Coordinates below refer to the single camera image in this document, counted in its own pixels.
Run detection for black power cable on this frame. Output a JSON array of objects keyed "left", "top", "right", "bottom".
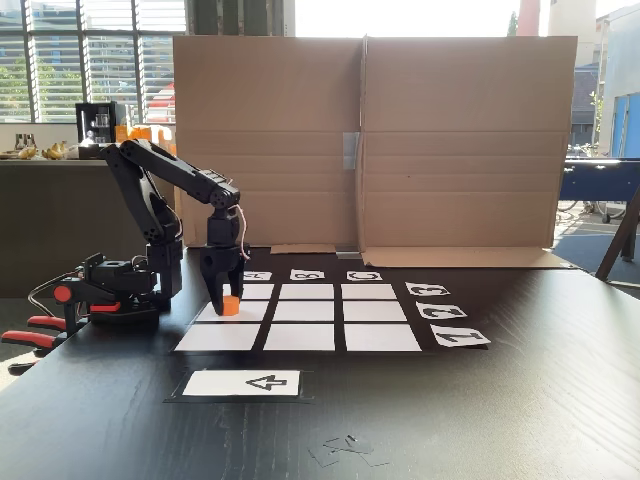
[{"left": 27, "top": 269, "right": 84, "bottom": 319}]

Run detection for dark grey counter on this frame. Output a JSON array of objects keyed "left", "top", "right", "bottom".
[{"left": 0, "top": 158, "right": 179, "bottom": 300}]

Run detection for paper sheet number 2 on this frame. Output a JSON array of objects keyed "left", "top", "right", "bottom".
[{"left": 416, "top": 302, "right": 469, "bottom": 322}]

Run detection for white nine-square grid sheet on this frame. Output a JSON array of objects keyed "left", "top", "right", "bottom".
[{"left": 173, "top": 282, "right": 424, "bottom": 354}]

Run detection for dark wooden leg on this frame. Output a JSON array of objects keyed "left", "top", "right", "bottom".
[{"left": 594, "top": 180, "right": 640, "bottom": 302}]

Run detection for black coffee machine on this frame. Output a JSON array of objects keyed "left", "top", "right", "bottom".
[{"left": 74, "top": 101, "right": 120, "bottom": 161}]

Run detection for white arrow paper sheet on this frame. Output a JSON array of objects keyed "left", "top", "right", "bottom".
[{"left": 181, "top": 369, "right": 302, "bottom": 398}]

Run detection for red black clamp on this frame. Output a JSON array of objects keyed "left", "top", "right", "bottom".
[
  {"left": 51, "top": 283, "right": 124, "bottom": 334},
  {"left": 0, "top": 313, "right": 69, "bottom": 377}
]

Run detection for blue table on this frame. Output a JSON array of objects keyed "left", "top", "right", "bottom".
[{"left": 558, "top": 157, "right": 640, "bottom": 225}]

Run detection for brown cardboard box panel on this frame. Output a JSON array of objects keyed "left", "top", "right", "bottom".
[
  {"left": 358, "top": 34, "right": 579, "bottom": 270},
  {"left": 172, "top": 34, "right": 369, "bottom": 256}
]

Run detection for paper sheet number 3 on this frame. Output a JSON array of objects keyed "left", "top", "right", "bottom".
[{"left": 405, "top": 281, "right": 452, "bottom": 298}]

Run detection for paper sheet number 1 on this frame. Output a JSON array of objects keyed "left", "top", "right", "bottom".
[{"left": 429, "top": 327, "right": 493, "bottom": 348}]

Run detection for orange boxes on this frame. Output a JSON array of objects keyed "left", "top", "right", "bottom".
[{"left": 113, "top": 123, "right": 177, "bottom": 157}]

